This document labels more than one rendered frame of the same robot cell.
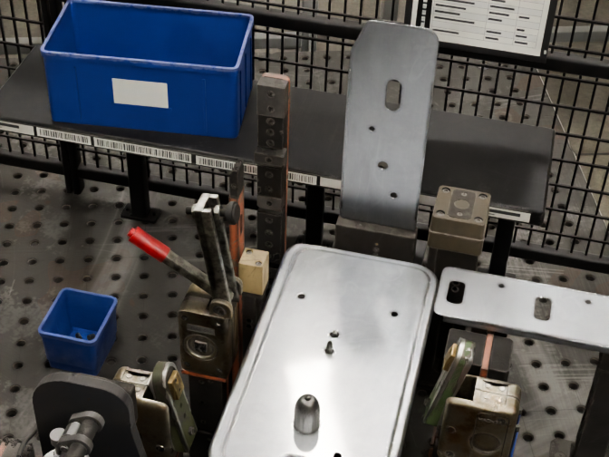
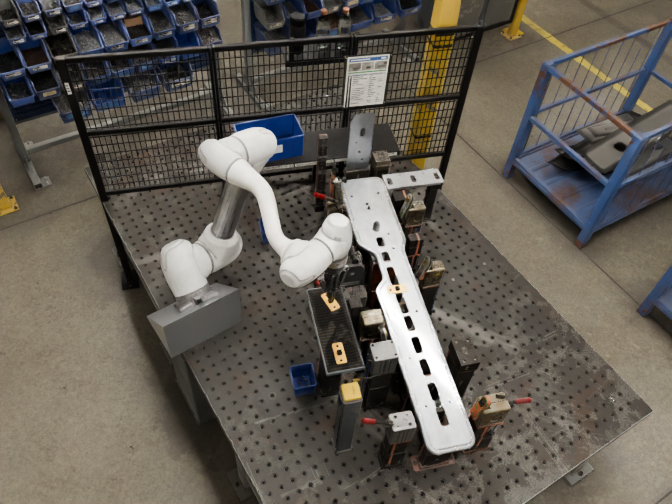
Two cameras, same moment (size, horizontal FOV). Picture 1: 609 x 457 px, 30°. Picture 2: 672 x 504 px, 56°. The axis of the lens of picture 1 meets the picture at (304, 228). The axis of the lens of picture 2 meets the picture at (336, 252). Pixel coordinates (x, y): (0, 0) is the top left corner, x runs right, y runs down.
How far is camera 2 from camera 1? 1.66 m
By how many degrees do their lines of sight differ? 23
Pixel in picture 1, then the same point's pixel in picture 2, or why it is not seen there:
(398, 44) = (364, 118)
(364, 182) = (353, 158)
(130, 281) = not seen: hidden behind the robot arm
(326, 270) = (353, 186)
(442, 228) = (379, 164)
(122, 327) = not seen: hidden behind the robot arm
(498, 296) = (400, 179)
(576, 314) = (422, 177)
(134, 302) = not seen: hidden behind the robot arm
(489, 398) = (418, 206)
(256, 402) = (360, 228)
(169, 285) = (280, 206)
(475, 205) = (384, 155)
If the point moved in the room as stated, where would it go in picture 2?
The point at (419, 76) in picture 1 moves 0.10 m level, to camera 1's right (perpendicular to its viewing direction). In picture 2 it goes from (370, 125) to (389, 120)
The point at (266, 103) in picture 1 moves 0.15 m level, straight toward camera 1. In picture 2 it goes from (322, 143) to (337, 164)
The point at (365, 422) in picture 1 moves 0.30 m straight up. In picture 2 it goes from (389, 223) to (398, 176)
